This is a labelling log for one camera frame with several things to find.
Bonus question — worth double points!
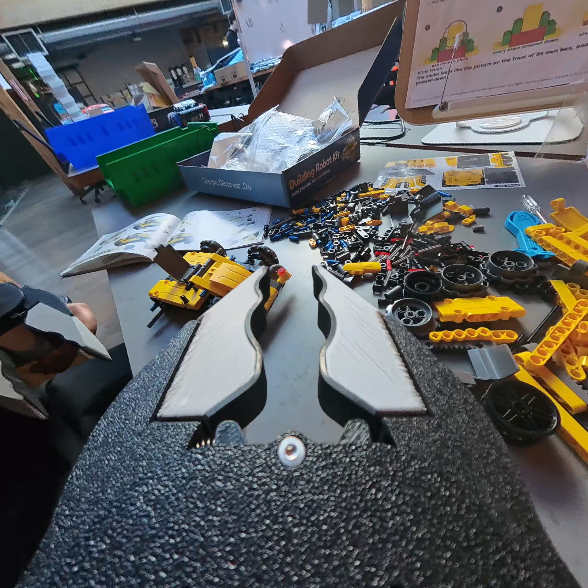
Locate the printed instruction sign sheet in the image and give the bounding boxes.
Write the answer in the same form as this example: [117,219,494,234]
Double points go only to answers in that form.
[394,0,588,126]

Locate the green plastic bin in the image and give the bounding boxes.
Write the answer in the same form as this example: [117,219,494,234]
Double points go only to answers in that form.
[96,121,223,209]

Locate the yellow toy brick vehicle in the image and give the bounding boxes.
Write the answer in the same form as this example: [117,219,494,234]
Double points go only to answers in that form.
[145,239,295,329]

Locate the building instruction booklet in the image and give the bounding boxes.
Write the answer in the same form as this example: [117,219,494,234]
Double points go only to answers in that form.
[59,206,273,279]

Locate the light blue curved brick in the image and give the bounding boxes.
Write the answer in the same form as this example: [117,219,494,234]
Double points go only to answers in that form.
[503,209,557,262]

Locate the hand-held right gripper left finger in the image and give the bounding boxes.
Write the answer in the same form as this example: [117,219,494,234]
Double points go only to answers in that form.
[153,267,273,425]

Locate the blue plastic bin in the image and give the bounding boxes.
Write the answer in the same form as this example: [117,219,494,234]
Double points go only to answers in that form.
[43,102,158,174]

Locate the grey desk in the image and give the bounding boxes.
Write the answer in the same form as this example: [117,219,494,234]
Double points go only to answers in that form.
[88,115,588,588]

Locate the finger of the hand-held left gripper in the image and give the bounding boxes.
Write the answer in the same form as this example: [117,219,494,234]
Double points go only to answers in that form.
[22,301,113,362]
[0,354,48,420]

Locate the person's legs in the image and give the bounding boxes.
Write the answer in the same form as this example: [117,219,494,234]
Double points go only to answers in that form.
[0,342,137,588]

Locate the yellow sticker sheet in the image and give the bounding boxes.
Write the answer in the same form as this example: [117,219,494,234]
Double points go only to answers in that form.
[375,151,527,194]

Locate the person's left hand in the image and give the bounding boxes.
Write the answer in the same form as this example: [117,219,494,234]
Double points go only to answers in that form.
[28,301,100,375]

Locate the clear bags of brick parts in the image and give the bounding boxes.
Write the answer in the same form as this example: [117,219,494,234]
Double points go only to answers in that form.
[206,96,355,176]

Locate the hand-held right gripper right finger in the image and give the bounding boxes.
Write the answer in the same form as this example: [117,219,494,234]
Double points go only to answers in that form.
[312,266,429,420]

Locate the pile of loose toy bricks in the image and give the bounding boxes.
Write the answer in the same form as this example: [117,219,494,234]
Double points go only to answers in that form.
[265,179,588,462]

